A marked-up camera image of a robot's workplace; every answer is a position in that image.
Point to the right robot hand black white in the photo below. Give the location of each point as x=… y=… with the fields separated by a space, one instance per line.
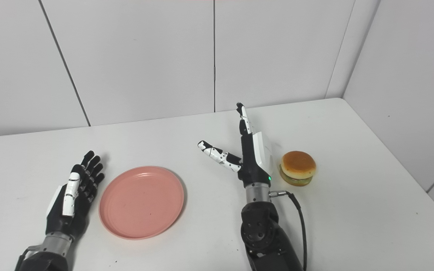
x=252 y=158

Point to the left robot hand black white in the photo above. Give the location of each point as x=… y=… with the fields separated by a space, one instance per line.
x=75 y=195

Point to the toy hamburger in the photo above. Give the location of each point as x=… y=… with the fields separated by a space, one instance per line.
x=298 y=167

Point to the pink round plate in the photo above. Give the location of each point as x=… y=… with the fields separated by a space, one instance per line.
x=141 y=202

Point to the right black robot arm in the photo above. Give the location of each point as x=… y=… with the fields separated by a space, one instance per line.
x=266 y=233

